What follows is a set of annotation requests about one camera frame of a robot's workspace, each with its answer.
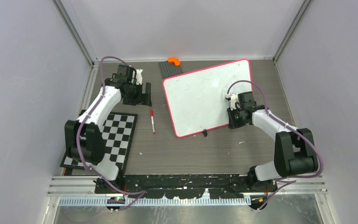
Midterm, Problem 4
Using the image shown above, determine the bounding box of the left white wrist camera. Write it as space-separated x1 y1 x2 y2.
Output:
130 66 143 85

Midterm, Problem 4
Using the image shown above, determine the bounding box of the orange curved plastic piece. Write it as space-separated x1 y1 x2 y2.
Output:
167 57 181 66

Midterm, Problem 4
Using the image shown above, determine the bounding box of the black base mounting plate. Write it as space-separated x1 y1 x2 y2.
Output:
94 174 277 199

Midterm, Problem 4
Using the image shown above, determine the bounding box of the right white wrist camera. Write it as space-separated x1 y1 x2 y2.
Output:
225 93 241 111

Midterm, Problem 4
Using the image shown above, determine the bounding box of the grey studded baseplate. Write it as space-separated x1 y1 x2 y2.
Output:
158 61 183 79

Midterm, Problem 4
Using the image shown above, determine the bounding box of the black white checkerboard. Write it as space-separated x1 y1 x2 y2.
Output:
60 112 138 172

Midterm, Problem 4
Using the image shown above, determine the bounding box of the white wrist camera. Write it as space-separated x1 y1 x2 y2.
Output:
225 93 241 111
130 66 143 85

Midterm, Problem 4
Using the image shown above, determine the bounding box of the pink framed whiteboard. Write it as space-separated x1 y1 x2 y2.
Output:
162 59 252 138

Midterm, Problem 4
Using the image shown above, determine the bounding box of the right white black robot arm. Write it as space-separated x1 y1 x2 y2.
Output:
225 91 323 192

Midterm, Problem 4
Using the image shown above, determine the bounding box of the red capped white marker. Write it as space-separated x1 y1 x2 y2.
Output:
150 110 156 134

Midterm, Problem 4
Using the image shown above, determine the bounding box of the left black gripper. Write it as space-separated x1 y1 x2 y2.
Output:
124 82 151 106

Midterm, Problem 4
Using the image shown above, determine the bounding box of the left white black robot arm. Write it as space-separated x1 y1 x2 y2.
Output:
64 64 152 193

